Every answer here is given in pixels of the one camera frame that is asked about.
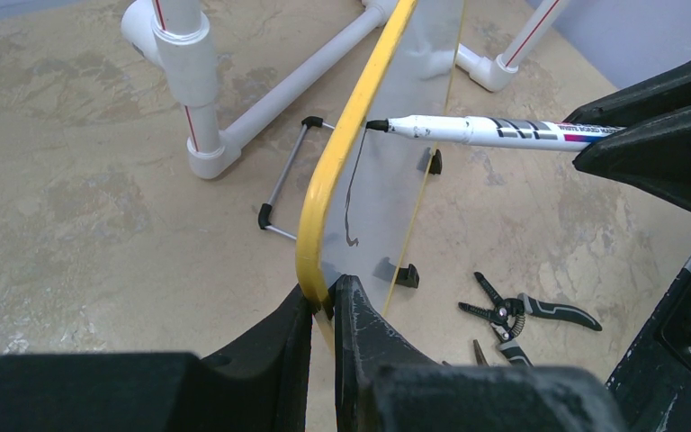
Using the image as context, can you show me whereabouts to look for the yellow handled needle-nose pliers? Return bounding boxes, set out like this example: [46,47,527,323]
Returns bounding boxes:
[441,338,489,366]

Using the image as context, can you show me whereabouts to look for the white whiteboard marker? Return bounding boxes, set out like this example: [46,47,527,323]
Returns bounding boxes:
[365,115,622,152]

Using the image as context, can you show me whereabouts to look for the yellow framed whiteboard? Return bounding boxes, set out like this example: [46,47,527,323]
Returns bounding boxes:
[295,1,465,345]

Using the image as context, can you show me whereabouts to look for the white PVC pipe frame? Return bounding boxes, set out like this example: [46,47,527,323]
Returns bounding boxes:
[120,0,573,181]

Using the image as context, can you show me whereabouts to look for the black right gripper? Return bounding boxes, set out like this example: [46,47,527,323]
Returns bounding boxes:
[606,269,691,431]

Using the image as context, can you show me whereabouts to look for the black grey wire stripper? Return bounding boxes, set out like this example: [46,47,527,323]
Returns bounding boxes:
[457,272,603,366]

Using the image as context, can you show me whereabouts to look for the black whiteboard stand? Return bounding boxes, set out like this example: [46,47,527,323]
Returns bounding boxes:
[256,115,444,290]

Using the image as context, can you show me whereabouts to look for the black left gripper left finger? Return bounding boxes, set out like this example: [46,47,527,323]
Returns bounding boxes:
[0,288,312,431]

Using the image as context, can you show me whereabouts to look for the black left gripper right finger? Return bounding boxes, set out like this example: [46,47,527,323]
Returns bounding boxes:
[332,274,627,431]

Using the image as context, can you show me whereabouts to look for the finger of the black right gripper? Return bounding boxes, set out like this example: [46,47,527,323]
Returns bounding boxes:
[573,105,691,212]
[566,60,691,127]

